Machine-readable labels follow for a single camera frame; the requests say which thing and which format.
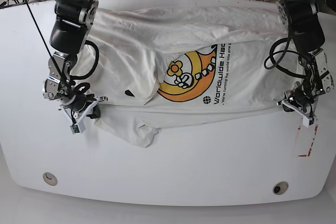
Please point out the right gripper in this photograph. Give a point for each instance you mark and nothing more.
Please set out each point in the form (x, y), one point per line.
(74, 100)

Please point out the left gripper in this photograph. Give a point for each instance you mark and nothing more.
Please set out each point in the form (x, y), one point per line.
(303, 97)

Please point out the white printed T-shirt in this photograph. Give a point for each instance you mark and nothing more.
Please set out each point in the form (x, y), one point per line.
(181, 66)

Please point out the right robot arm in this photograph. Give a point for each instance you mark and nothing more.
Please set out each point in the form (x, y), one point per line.
(74, 19)

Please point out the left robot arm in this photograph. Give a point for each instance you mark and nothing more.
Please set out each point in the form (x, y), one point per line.
(304, 29)

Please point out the red tape rectangle marking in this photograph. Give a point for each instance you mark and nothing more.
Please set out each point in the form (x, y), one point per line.
(304, 140)

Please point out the right table grommet hole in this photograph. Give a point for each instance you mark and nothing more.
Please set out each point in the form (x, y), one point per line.
(280, 188)

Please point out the table grommet hole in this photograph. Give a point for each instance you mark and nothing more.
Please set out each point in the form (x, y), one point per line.
(280, 188)
(50, 179)

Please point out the left table grommet hole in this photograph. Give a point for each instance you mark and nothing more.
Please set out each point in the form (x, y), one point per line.
(50, 179)

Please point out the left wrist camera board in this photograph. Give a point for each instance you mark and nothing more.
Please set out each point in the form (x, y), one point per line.
(307, 121)

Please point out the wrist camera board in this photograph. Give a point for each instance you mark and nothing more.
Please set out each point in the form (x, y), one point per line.
(78, 128)
(307, 121)

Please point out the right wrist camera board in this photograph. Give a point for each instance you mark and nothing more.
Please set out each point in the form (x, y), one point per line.
(78, 128)

